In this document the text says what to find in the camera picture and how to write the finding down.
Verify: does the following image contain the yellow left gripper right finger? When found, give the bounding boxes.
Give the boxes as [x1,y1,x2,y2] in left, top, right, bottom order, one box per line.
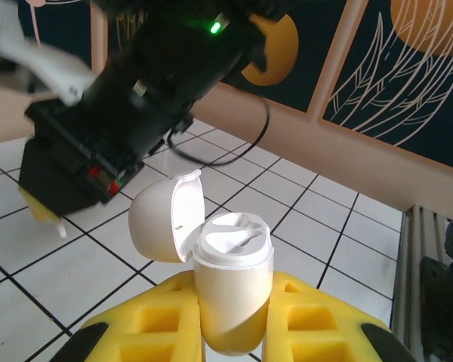
[263,269,419,362]

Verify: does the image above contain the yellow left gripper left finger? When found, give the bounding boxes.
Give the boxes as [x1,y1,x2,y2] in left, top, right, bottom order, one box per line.
[51,271,205,362]

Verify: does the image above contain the earbuds charging case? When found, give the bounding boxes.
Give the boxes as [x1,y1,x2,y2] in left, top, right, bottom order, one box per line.
[127,169,276,357]

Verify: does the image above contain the aluminium side rail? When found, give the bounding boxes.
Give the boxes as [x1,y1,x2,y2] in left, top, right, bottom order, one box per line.
[393,202,452,341]

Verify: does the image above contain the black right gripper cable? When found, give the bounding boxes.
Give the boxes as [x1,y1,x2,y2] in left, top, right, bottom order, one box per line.
[167,97,272,167]

